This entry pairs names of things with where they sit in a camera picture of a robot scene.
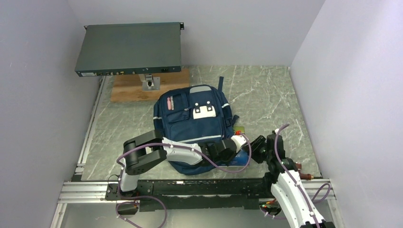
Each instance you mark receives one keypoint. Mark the wooden board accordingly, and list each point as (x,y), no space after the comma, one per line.
(128,88)

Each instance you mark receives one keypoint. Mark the aluminium side rail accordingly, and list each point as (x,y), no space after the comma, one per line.
(91,127)

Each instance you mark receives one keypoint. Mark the grey rack server box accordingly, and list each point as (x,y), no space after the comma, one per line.
(125,49)

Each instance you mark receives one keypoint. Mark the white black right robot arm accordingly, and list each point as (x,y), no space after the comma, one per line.
(285,185)

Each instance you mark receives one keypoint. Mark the aluminium extrusion rail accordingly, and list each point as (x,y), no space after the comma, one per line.
(95,191)

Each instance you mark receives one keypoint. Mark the navy blue student backpack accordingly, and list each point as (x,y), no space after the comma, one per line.
(201,114)

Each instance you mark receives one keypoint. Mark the grey metal stand bracket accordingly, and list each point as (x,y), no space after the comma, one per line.
(149,82)

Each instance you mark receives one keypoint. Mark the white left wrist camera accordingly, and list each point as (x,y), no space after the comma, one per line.
(240,141)

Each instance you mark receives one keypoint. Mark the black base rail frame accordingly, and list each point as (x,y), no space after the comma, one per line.
(199,194)

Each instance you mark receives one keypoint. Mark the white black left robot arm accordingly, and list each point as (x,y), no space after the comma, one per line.
(146,151)

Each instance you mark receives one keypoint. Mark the copper pipe fitting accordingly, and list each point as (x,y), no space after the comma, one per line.
(303,176)

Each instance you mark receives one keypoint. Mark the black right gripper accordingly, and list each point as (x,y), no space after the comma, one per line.
(254,145)

